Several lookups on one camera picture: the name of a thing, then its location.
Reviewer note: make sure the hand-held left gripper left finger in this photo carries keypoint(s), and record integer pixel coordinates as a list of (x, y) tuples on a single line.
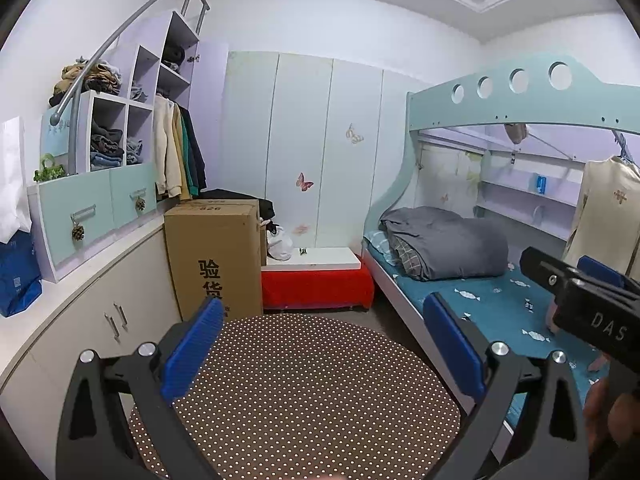
[(195, 350)]

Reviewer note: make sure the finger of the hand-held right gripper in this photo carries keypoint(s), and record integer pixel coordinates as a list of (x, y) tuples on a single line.
[(595, 315), (600, 271)]

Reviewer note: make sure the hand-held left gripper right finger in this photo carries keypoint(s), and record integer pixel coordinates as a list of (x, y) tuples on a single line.
[(452, 350)]

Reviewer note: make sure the person's right hand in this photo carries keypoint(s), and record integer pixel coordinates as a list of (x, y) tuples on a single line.
[(596, 415)]

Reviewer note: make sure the pink cloth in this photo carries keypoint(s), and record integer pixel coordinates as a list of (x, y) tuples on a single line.
[(552, 320)]

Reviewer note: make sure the beige hanging garment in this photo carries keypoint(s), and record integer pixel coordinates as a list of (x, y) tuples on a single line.
[(610, 210)]

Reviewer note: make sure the blue candy print bedsheet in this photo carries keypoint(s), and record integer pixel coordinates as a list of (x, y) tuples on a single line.
[(500, 310)]

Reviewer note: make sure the grey quilt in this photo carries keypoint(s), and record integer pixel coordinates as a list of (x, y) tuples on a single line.
[(450, 245)]

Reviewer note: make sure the tall cardboard box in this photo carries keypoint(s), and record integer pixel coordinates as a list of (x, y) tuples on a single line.
[(215, 245)]

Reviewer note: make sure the round brown dotted table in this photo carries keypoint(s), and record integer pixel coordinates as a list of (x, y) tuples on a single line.
[(300, 385)]

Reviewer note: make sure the low white cabinet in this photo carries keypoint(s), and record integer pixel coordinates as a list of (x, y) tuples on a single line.
[(75, 320)]

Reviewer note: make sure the blue clothes hanger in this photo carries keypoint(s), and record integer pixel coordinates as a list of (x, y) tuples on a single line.
[(622, 147)]

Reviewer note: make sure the blue plaid pillow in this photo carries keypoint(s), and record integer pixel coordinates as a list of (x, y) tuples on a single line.
[(377, 245)]

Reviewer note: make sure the white plastic bag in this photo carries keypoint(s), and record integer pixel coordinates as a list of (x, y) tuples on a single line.
[(279, 245)]

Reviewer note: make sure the red bench with white top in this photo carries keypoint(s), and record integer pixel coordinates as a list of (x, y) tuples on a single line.
[(320, 285)]

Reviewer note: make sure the black clothes heap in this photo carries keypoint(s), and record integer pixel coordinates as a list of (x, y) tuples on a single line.
[(265, 210)]

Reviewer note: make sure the brown hanging pouch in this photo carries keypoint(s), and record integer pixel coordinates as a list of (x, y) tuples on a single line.
[(515, 132)]

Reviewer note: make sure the stepped cubby cabinet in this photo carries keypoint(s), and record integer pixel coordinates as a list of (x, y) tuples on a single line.
[(85, 210)]

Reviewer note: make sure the dark hanging coat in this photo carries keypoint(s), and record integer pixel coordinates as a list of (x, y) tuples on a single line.
[(199, 160)]

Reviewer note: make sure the green hanging garment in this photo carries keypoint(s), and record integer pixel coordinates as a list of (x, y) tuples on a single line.
[(189, 160)]

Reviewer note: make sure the blue bag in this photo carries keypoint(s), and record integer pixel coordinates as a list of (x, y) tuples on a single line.
[(17, 280)]

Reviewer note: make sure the cream hanging jacket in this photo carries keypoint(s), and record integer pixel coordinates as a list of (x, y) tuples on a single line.
[(167, 155)]

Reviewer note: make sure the pink butterfly sticker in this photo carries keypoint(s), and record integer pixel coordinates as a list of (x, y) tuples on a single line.
[(304, 182)]

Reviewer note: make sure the folded blue jeans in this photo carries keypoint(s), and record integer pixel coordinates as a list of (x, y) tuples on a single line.
[(134, 152)]

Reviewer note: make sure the dark folded clothes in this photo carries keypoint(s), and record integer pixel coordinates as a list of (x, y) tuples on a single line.
[(107, 147)]

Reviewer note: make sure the green artificial plant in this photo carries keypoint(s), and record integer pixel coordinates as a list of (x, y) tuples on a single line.
[(50, 172)]

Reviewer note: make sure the beige butterfly sticker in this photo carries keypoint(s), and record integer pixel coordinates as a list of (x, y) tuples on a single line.
[(354, 134)]

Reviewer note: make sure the white wardrobe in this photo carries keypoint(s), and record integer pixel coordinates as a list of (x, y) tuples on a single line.
[(300, 135)]

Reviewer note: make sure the white shopping bag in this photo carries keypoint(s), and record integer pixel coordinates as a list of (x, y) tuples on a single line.
[(12, 185)]

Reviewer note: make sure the grey folded cloth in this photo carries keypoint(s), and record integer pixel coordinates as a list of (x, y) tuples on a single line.
[(137, 93)]

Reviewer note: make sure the pile of brown clothes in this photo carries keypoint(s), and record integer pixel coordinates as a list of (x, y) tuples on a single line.
[(95, 80)]

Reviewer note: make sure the black folded clothes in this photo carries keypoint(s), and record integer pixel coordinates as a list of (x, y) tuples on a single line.
[(172, 57)]

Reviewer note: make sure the grey metal handrail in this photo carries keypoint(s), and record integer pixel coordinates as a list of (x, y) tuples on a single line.
[(125, 30)]

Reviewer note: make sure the lilac wall shelf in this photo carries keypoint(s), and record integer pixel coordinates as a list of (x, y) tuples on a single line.
[(525, 210)]

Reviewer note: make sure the teal bunk bed frame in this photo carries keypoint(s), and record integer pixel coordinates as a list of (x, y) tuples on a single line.
[(500, 105)]

